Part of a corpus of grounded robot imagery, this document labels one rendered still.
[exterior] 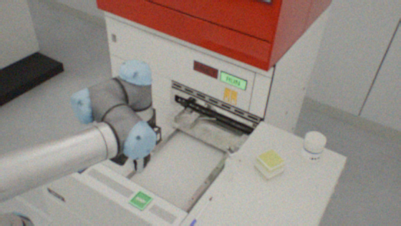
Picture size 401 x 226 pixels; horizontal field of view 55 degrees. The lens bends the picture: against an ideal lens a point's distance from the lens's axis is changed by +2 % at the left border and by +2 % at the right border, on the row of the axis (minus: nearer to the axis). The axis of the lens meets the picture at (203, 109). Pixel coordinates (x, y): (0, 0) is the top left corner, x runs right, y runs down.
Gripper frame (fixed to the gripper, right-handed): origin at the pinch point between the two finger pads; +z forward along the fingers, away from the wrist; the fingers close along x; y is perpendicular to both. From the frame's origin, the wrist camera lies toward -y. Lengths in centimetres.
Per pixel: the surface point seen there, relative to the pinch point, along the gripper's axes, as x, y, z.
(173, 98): 28, 57, 22
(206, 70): 12, 58, 1
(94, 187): 15.5, -3.5, 14.7
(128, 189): 6.3, 2.1, 15.1
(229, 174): -19.2, 23.4, 11.0
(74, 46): 217, 160, 111
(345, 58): -20, 207, 57
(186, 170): 1.7, 29.7, 28.7
